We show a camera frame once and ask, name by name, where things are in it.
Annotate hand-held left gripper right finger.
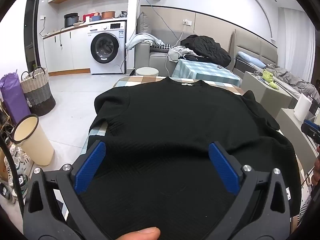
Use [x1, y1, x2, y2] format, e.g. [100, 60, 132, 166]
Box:
[208, 141, 292, 240]

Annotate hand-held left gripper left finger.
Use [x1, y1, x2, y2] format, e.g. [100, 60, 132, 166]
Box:
[23, 140, 110, 240]

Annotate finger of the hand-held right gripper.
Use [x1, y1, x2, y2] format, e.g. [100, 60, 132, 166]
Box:
[301, 119, 320, 144]

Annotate black knit sweater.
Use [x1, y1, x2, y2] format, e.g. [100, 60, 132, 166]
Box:
[67, 77, 302, 240]

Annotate grey crumpled clothes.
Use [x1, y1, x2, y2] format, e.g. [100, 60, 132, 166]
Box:
[167, 46, 193, 63]

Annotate person's right hand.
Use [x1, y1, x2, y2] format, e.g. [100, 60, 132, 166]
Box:
[307, 145, 320, 187]

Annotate person's left hand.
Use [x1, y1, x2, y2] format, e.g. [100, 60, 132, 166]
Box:
[116, 227, 161, 240]

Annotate grey low cabinet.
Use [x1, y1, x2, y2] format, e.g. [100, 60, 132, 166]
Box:
[276, 108, 319, 178]

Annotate white paper roll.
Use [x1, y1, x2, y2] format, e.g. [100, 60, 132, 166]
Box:
[294, 92, 313, 120]

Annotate grey bedding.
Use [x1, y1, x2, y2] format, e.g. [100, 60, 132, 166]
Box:
[265, 64, 317, 102]

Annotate grey side cabinet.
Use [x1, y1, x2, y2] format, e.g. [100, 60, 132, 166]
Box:
[240, 71, 300, 118]

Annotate cream trash bin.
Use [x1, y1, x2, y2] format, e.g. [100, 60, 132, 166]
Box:
[12, 114, 55, 166]

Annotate green toy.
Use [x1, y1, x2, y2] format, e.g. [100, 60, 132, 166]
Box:
[262, 69, 279, 89]

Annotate green and white sneaker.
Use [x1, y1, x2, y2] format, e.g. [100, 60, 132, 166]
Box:
[0, 174, 29, 204]

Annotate grey bed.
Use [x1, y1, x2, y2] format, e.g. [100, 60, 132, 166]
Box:
[235, 45, 318, 100]

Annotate woven laundry basket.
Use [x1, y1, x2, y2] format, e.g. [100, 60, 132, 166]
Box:
[20, 66, 56, 117]

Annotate light blue pillow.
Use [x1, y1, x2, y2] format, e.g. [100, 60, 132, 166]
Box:
[237, 51, 267, 68]

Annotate white curtain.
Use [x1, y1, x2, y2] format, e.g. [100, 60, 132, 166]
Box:
[277, 5, 316, 80]

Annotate teal checked side table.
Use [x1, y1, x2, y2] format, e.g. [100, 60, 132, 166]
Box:
[171, 59, 242, 88]

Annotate plaid tablecloth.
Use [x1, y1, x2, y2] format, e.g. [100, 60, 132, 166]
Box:
[54, 75, 283, 220]

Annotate purple bag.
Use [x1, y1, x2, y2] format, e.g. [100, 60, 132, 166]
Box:
[0, 70, 32, 125]

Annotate round white stool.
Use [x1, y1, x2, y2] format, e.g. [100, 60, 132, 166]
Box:
[136, 67, 159, 77]

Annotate black pouch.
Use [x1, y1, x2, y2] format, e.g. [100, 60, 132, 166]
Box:
[185, 54, 208, 62]

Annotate white kitchen cabinet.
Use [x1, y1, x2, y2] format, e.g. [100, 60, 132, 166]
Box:
[42, 26, 91, 77]

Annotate white washing machine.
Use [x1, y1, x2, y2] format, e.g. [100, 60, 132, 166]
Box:
[87, 20, 127, 75]

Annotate black jacket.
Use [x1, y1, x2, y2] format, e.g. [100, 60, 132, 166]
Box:
[180, 34, 232, 68]

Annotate grey sofa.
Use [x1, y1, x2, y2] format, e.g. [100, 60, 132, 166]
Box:
[135, 40, 185, 77]

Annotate houndstooth cushion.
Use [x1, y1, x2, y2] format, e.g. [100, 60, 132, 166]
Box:
[150, 44, 173, 53]

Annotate black cooking pot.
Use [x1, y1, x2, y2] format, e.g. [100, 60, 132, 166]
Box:
[64, 13, 80, 28]

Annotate black door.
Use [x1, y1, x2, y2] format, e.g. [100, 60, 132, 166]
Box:
[24, 0, 43, 73]

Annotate grey cushion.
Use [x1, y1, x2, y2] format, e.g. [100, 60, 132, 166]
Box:
[137, 11, 153, 34]

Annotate black cable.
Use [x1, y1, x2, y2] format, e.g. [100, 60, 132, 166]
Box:
[0, 130, 25, 205]

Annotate white charging cable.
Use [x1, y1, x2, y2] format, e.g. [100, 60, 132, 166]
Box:
[174, 25, 187, 47]

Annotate blue cable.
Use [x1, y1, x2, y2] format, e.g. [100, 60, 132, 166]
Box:
[139, 0, 184, 40]

